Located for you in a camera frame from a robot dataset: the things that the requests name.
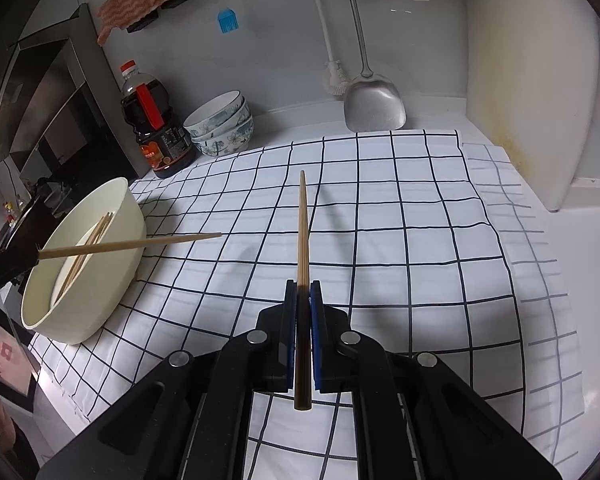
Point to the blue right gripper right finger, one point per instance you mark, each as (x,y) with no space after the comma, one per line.
(320,344)

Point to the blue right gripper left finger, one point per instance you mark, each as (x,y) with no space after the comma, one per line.
(287,333)

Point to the wooden chopstick nine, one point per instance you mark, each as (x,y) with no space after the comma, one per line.
(65,252)

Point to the wooden chopstick eight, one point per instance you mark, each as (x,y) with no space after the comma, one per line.
(302,361)

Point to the wooden chopstick two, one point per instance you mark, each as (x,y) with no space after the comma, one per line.
(87,254)

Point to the wooden chopstick one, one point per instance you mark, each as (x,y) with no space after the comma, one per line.
(80,259)

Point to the large white round basin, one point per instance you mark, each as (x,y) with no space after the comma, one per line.
(71,311)

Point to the white black checkered cloth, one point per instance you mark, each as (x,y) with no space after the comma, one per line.
(426,242)

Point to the black range hood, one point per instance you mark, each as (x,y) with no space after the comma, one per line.
(44,72)

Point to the bottom floral ceramic bowl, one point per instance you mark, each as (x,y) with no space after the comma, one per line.
(233,141)

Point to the floral ceramic bowl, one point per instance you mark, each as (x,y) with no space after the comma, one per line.
(213,113)
(233,141)
(232,122)

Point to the dark soy sauce bottle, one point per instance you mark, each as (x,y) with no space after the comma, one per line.
(165,144)

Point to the middle floral ceramic bowl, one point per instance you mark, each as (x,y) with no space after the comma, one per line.
(232,122)

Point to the steel spatula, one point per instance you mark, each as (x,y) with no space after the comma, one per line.
(372,102)

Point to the top floral ceramic bowl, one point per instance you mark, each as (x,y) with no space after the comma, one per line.
(213,113)

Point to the white cutting board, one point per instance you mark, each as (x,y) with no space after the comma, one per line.
(533,68)

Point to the blue wall hook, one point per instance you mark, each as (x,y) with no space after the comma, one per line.
(227,20)

